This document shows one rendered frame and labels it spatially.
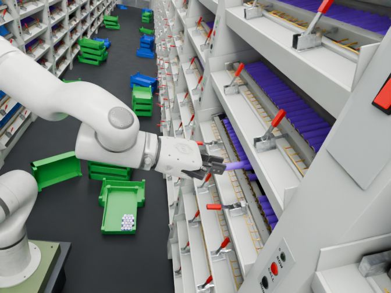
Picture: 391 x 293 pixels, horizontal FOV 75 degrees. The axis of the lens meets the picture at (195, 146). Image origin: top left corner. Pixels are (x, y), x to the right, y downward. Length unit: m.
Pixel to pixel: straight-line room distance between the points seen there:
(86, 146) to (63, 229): 1.31
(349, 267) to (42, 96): 0.57
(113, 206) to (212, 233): 1.07
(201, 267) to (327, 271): 0.68
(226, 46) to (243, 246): 0.61
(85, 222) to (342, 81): 1.67
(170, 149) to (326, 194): 0.34
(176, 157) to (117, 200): 1.31
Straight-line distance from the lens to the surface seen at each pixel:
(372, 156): 0.30
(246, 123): 0.62
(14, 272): 1.26
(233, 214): 0.65
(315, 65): 0.41
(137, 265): 1.64
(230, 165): 0.64
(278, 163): 0.51
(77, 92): 0.51
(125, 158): 0.54
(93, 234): 1.77
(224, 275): 0.79
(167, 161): 0.55
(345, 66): 0.41
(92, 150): 0.54
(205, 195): 0.96
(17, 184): 1.01
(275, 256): 0.46
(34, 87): 0.60
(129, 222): 1.71
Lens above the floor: 1.43
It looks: 34 degrees down
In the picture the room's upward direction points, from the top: 13 degrees clockwise
